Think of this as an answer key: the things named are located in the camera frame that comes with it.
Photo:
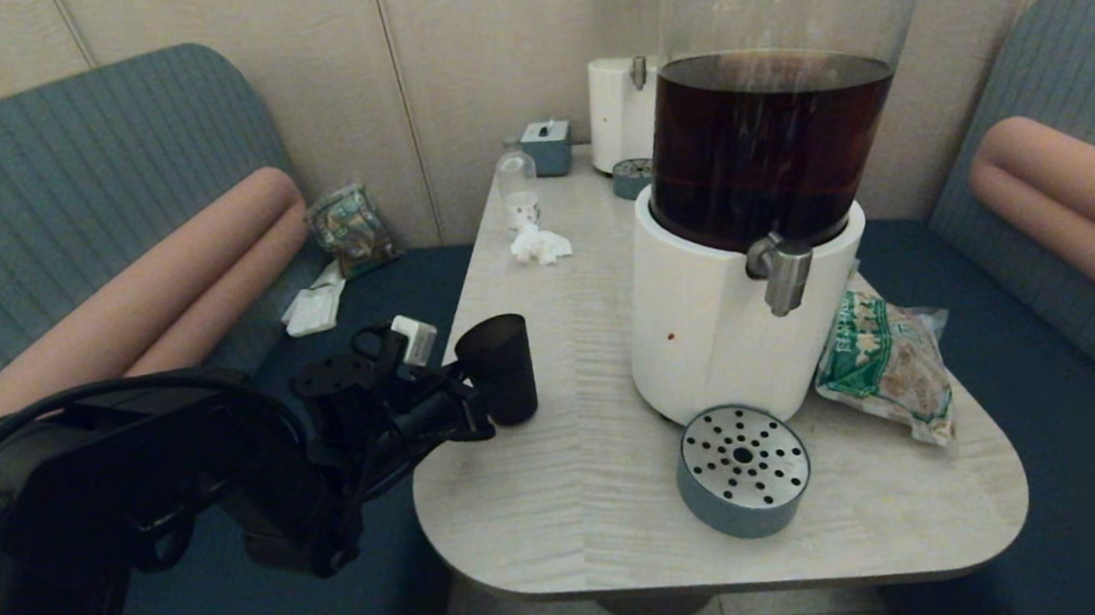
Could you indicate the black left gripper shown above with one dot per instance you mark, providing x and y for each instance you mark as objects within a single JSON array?
[{"x": 428, "y": 412}]

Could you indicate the black plastic cup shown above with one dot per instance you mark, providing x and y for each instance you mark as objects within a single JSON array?
[{"x": 504, "y": 371}]

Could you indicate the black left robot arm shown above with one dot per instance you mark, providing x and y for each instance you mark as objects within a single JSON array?
[{"x": 127, "y": 483}]

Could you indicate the crumpled white tissue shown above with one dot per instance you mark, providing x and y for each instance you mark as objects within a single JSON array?
[{"x": 537, "y": 244}]

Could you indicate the white napkin pack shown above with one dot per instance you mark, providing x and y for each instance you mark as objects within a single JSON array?
[{"x": 315, "y": 308}]

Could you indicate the brown green snack bag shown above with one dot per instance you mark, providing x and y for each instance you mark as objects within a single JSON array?
[{"x": 352, "y": 230}]

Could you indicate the clear plastic bottle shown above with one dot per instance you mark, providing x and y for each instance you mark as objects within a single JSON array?
[{"x": 519, "y": 191}]

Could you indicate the large dark tea dispenser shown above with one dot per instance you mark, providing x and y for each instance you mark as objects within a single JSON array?
[{"x": 708, "y": 333}]

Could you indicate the blue tissue box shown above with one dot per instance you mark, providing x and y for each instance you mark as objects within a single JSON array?
[{"x": 547, "y": 149}]

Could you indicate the small blue drip tray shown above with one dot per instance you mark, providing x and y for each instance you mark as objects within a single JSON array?
[{"x": 629, "y": 181}]

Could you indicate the blue perforated steel drip tray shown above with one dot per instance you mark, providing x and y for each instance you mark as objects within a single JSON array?
[{"x": 742, "y": 469}]

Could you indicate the rear white drink dispenser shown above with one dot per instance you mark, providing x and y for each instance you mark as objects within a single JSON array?
[{"x": 615, "y": 113}]

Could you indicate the small steel dispenser tap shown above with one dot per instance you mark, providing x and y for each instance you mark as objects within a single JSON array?
[{"x": 638, "y": 72}]

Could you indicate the green grain snack bag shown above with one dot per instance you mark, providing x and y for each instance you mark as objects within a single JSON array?
[{"x": 885, "y": 367}]

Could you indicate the teal upholstered booth bench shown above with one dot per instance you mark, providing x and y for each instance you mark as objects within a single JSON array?
[
  {"x": 1070, "y": 500},
  {"x": 52, "y": 192}
]

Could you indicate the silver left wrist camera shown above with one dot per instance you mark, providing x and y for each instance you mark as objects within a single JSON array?
[{"x": 415, "y": 339}]

